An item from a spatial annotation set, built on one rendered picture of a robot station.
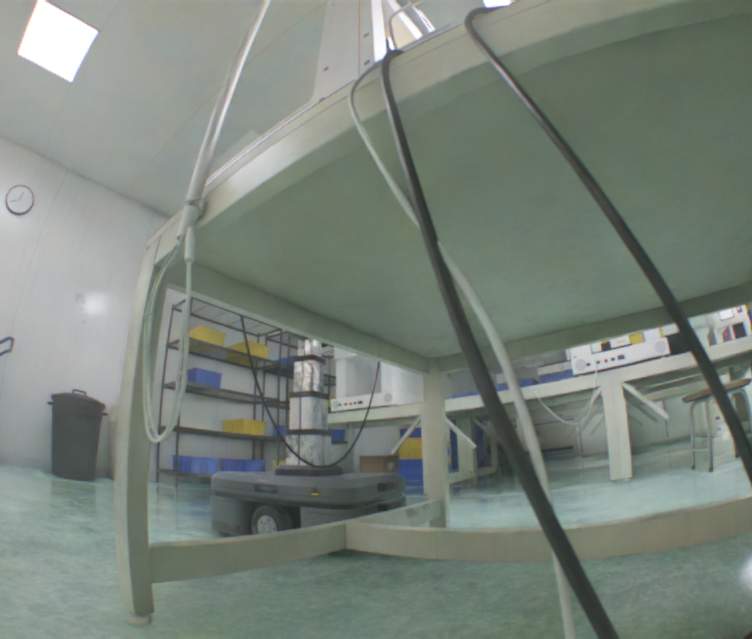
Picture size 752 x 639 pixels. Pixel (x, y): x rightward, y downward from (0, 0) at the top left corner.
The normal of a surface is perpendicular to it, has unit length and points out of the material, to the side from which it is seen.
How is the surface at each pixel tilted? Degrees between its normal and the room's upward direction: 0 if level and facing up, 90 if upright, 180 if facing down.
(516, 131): 180
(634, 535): 90
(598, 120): 180
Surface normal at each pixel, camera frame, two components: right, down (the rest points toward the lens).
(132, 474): 0.82, -0.22
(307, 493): -0.41, -0.31
